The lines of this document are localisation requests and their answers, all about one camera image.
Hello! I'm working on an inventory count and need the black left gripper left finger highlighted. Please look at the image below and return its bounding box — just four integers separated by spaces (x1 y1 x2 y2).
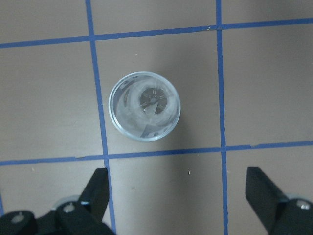
52 168 110 235

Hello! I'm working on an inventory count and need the clear tennis ball can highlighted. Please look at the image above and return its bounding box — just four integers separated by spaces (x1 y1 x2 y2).
108 71 181 142

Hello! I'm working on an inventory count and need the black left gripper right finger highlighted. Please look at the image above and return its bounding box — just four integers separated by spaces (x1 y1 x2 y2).
246 167 313 235

